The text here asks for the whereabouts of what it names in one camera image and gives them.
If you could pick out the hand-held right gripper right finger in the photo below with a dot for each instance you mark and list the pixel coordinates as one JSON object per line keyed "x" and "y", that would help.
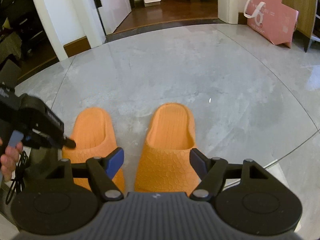
{"x": 198, "y": 163}

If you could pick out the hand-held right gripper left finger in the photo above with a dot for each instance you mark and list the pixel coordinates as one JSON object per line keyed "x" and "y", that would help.
{"x": 113, "y": 163}

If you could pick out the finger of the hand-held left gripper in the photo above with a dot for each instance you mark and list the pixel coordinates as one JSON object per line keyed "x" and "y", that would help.
{"x": 70, "y": 143}

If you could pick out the orange slipper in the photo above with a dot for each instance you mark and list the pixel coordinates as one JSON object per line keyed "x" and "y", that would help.
{"x": 165, "y": 165}
{"x": 92, "y": 130}

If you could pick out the person's left hand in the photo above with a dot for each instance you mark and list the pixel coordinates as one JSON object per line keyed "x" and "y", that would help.
{"x": 10, "y": 160}

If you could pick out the dark furniture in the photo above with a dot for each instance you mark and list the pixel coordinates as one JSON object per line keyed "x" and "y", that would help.
{"x": 17, "y": 17}

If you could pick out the black door latch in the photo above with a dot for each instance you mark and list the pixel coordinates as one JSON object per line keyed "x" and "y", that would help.
{"x": 97, "y": 0}

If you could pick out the white door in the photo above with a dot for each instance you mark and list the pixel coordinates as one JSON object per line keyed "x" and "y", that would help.
{"x": 115, "y": 2}

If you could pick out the pink paper bag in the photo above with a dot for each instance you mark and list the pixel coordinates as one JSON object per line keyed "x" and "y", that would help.
{"x": 272, "y": 20}

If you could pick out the wooden cabinet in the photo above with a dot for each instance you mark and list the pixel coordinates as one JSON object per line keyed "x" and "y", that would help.
{"x": 300, "y": 7}

